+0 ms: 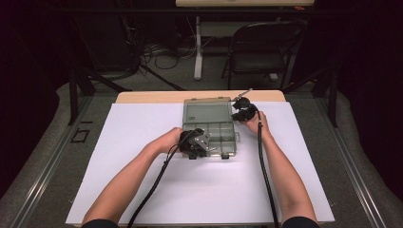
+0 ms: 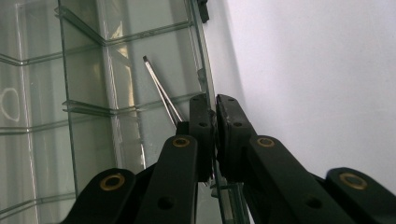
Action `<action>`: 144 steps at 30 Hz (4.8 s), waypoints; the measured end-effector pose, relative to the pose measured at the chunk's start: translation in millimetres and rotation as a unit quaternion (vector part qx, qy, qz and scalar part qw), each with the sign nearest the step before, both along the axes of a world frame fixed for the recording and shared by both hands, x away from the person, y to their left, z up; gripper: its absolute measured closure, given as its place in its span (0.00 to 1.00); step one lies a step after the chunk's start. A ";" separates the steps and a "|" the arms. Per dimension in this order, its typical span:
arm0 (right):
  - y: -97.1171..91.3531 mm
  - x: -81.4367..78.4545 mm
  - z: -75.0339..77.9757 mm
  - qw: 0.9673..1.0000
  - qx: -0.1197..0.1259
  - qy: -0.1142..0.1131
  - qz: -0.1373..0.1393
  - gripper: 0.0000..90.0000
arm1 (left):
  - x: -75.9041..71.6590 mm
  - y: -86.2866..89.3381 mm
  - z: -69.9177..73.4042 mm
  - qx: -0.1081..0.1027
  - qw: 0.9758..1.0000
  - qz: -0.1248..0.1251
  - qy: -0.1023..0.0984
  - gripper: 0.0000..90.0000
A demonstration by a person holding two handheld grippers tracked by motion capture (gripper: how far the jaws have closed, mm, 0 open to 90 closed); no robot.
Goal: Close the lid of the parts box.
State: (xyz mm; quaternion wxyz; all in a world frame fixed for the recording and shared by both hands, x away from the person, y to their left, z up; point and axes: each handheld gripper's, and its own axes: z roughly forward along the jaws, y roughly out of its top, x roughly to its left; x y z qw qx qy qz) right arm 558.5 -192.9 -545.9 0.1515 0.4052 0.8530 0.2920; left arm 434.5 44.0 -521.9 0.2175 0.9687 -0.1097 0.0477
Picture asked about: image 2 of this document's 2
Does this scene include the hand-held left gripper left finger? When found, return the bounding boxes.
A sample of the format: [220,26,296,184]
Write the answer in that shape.
[176,92,217,183]

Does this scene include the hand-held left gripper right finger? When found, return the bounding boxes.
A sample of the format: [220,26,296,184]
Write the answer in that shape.
[215,93,258,183]

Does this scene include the transparent plastic compartment box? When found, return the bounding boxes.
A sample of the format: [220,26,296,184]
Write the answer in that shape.
[0,0,251,224]

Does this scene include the metal tweezers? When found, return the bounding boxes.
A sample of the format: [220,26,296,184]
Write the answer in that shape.
[142,55,185,129]

